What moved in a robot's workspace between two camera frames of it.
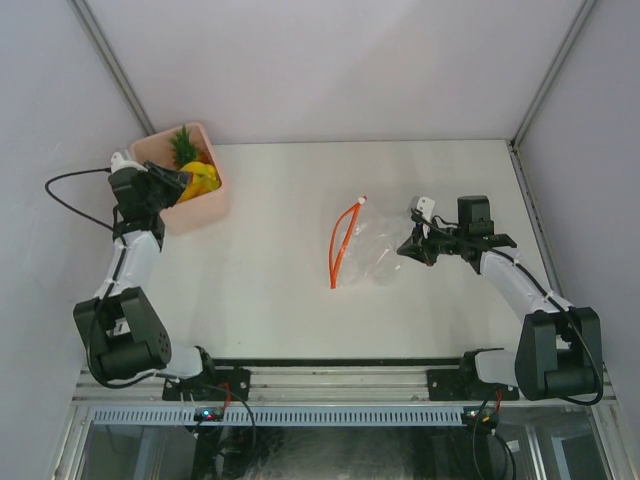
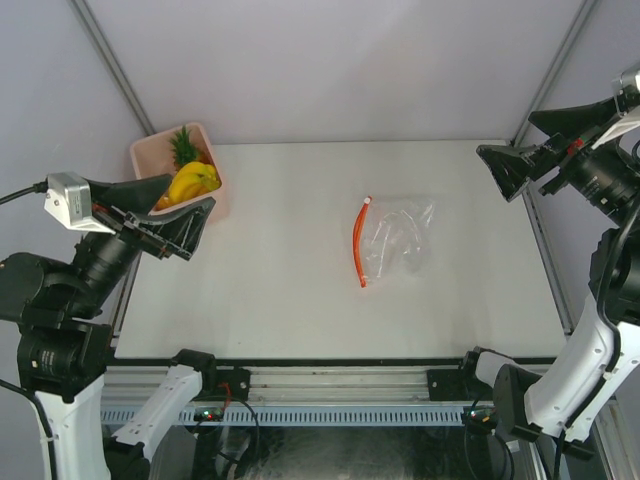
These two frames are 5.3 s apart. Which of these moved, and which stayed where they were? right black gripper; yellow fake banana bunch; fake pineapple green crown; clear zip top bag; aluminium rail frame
Moved: right black gripper; clear zip top bag
Stayed: fake pineapple green crown; yellow fake banana bunch; aluminium rail frame
